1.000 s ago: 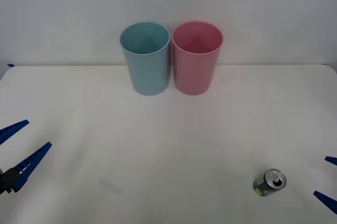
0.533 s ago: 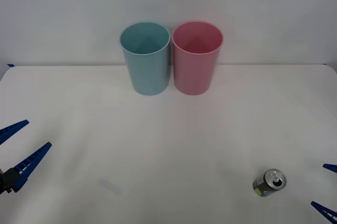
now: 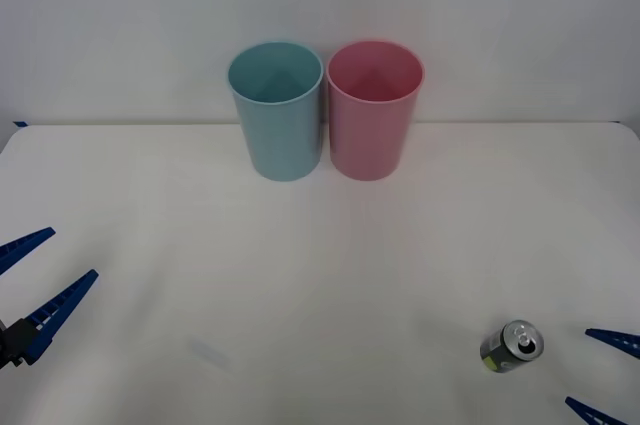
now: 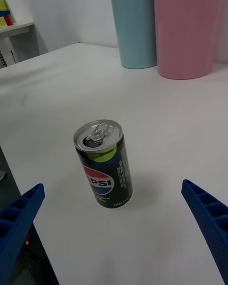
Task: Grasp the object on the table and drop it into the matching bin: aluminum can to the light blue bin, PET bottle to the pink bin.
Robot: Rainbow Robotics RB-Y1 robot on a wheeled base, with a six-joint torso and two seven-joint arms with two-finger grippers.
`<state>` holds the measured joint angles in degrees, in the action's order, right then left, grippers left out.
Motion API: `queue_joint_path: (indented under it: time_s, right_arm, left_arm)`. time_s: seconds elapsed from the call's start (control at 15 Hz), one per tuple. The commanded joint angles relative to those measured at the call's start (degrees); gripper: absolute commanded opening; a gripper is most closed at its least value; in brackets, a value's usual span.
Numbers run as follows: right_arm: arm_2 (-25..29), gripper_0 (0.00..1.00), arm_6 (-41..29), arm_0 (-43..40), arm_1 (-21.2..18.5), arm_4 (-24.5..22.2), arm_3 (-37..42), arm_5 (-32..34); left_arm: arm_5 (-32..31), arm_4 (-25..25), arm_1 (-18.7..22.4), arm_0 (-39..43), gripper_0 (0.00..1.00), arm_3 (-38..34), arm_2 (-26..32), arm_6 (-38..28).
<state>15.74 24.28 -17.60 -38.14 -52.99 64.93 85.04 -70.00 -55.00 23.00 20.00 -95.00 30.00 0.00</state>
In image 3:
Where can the pink plastic bin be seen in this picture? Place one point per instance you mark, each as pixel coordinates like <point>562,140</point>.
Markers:
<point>367,142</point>

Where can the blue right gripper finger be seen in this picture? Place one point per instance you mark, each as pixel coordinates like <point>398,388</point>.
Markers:
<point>617,340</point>
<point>595,412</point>

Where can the black drink can green print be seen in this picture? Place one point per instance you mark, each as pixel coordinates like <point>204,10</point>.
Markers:
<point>500,352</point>

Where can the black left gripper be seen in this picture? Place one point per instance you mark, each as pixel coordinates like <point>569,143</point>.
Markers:
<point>4,347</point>

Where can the pale blue plastic bin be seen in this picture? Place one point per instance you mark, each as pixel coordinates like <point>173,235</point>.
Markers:
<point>282,140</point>

